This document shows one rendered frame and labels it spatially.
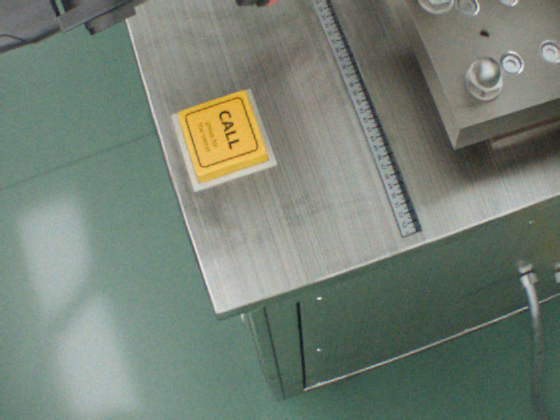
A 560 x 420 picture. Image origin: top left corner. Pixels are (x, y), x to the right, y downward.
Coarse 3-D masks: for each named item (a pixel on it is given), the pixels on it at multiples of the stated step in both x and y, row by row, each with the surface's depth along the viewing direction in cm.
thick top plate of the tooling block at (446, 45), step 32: (416, 0) 116; (480, 0) 116; (512, 0) 116; (544, 0) 116; (416, 32) 116; (448, 32) 115; (480, 32) 116; (512, 32) 115; (544, 32) 115; (448, 64) 114; (512, 64) 115; (544, 64) 114; (448, 96) 113; (512, 96) 113; (544, 96) 113; (448, 128) 117; (480, 128) 114; (512, 128) 118
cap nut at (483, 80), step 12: (480, 60) 110; (492, 60) 110; (468, 72) 113; (480, 72) 109; (492, 72) 109; (468, 84) 113; (480, 84) 111; (492, 84) 110; (480, 96) 113; (492, 96) 113
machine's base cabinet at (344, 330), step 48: (480, 240) 133; (528, 240) 143; (336, 288) 129; (384, 288) 139; (432, 288) 149; (480, 288) 163; (288, 336) 146; (336, 336) 158; (384, 336) 172; (432, 336) 189; (288, 384) 184
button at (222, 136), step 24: (240, 96) 125; (192, 120) 124; (216, 120) 124; (240, 120) 124; (192, 144) 124; (216, 144) 124; (240, 144) 124; (264, 144) 124; (216, 168) 123; (240, 168) 125
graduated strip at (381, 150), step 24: (312, 0) 130; (336, 24) 129; (336, 48) 128; (360, 72) 128; (360, 96) 127; (360, 120) 126; (384, 144) 126; (384, 168) 125; (408, 192) 124; (408, 216) 124
